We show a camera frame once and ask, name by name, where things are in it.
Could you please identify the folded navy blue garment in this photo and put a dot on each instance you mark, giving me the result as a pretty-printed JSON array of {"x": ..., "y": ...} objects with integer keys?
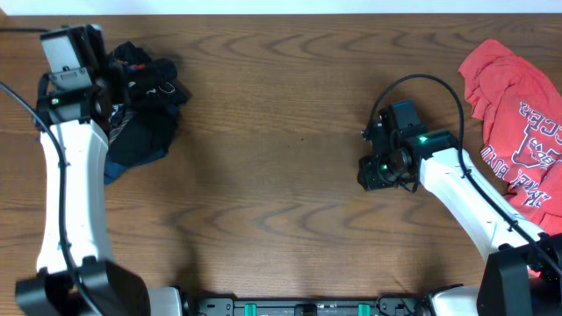
[{"x": 116, "y": 169}]

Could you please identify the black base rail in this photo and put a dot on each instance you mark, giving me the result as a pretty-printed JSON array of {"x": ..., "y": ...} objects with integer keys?
[{"x": 386, "y": 305}]

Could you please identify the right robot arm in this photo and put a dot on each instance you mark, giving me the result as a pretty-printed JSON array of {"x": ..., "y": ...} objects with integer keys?
[{"x": 523, "y": 262}]

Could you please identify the red soccer t-shirt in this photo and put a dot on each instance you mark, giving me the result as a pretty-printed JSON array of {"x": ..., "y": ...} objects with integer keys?
[{"x": 520, "y": 110}]

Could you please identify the black orange-patterned jersey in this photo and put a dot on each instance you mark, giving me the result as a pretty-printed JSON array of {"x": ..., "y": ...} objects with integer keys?
[{"x": 151, "y": 85}]

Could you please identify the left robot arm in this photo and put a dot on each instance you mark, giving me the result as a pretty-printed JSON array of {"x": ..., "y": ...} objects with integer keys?
[{"x": 76, "y": 273}]

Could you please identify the folded black garment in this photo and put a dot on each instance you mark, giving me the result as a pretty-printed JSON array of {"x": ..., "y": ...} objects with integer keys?
[{"x": 165, "y": 117}]

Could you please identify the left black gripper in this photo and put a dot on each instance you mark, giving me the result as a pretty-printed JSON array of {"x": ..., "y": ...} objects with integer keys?
[{"x": 118, "y": 77}]

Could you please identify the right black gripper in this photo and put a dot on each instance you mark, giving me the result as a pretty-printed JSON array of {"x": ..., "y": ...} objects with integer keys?
[{"x": 371, "y": 180}]

